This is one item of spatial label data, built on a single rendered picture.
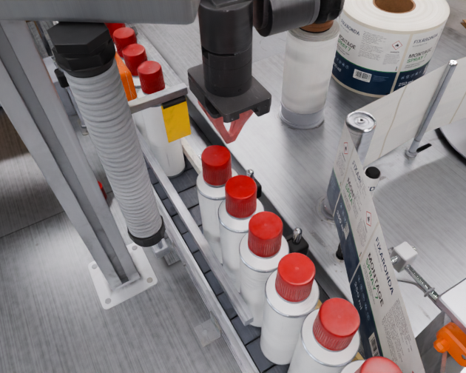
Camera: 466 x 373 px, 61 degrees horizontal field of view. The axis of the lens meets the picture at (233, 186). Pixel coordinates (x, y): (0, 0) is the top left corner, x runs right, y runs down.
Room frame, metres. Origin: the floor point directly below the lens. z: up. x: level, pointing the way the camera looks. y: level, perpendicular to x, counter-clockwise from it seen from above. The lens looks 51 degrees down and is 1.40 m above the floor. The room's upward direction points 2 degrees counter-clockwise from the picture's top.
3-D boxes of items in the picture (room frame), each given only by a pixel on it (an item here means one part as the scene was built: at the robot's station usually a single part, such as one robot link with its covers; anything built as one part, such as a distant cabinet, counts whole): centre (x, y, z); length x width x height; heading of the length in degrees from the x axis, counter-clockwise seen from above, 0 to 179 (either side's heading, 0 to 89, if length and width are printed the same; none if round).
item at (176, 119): (0.35, 0.06, 1.09); 0.03 x 0.01 x 0.06; 118
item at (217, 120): (0.41, 0.01, 1.05); 0.07 x 0.07 x 0.09; 28
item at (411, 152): (0.48, -0.32, 0.97); 0.02 x 0.02 x 0.19
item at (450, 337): (0.09, -0.16, 1.08); 0.03 x 0.02 x 0.02; 28
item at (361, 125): (0.37, -0.16, 0.97); 0.05 x 0.05 x 0.19
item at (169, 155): (0.47, 0.11, 0.98); 0.05 x 0.05 x 0.20
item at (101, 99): (0.21, 0.08, 1.18); 0.04 x 0.04 x 0.21
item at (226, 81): (0.40, 0.00, 1.12); 0.10 x 0.07 x 0.07; 28
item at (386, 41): (0.74, -0.32, 0.95); 0.20 x 0.20 x 0.14
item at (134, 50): (0.52, 0.14, 0.98); 0.05 x 0.05 x 0.20
